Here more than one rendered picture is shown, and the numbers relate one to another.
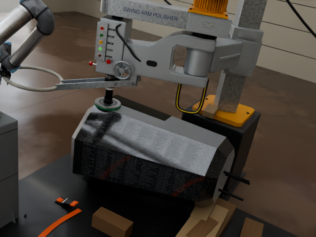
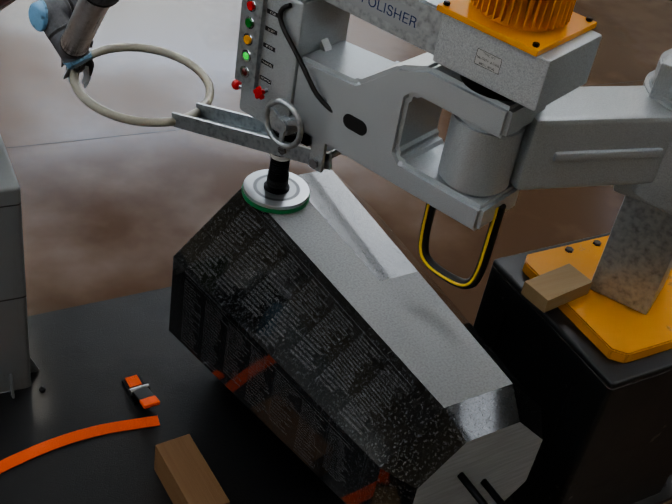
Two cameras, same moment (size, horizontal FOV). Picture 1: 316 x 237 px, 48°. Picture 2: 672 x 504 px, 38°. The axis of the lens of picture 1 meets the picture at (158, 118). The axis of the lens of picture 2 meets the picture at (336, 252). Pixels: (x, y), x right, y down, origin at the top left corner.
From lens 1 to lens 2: 132 cm
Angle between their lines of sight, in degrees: 28
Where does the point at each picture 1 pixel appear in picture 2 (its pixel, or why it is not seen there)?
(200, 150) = (402, 396)
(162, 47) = (381, 90)
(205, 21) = (481, 49)
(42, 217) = (71, 408)
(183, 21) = (429, 33)
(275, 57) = not seen: outside the picture
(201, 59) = (470, 149)
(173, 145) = (352, 356)
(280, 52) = not seen: outside the picture
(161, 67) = (377, 142)
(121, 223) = (200, 491)
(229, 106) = (628, 291)
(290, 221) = not seen: outside the picture
